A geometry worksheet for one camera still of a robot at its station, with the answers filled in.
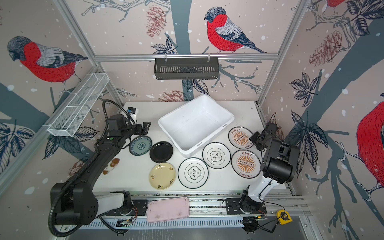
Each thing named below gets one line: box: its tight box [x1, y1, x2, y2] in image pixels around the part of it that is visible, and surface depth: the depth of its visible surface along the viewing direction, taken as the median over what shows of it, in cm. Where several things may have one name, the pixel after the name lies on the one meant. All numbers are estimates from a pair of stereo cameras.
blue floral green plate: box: [129, 135, 153, 156], surface depth 98 cm
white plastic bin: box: [158, 94, 235, 158], surface depth 106 cm
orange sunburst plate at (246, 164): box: [231, 149, 262, 179], surface depth 90 cm
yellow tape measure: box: [276, 209, 293, 225], surface depth 70 cm
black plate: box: [149, 141, 174, 164], surface depth 94 cm
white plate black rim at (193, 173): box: [178, 157, 209, 189], surface depth 86 cm
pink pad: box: [147, 196, 190, 223], surface depth 72 cm
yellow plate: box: [149, 162, 176, 190], surface depth 86 cm
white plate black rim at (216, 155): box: [202, 142, 232, 169], surface depth 94 cm
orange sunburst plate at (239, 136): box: [228, 126, 253, 150], surface depth 102 cm
